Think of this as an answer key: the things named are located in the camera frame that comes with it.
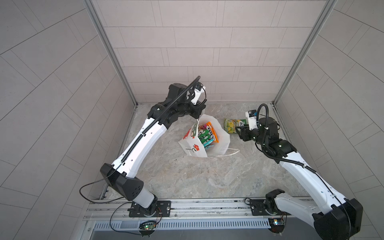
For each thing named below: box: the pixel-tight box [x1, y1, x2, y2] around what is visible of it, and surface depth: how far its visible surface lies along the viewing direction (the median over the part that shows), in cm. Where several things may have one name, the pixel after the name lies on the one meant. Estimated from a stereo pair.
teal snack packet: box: [203, 139, 215, 150], surface depth 84 cm
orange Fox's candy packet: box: [206, 121, 219, 143], surface depth 87 cm
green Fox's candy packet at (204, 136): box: [198, 129, 211, 144], surface depth 84 cm
